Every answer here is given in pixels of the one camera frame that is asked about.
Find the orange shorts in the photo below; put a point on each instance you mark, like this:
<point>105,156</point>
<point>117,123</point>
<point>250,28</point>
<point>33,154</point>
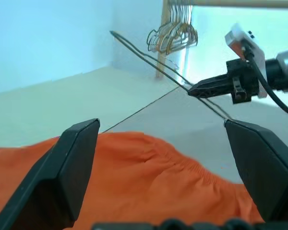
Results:
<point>146,182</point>

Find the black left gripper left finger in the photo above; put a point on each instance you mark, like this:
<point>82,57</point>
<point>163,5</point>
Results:
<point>50,179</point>

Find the wooden clothes rack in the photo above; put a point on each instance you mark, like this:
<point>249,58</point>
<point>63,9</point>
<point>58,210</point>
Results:
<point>165,14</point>

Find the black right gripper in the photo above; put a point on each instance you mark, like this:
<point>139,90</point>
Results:
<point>242,72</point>

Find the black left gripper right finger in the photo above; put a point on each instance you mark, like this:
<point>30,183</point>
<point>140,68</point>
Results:
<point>266,172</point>

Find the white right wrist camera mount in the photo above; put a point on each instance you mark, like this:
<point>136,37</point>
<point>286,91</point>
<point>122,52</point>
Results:
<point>256,51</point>

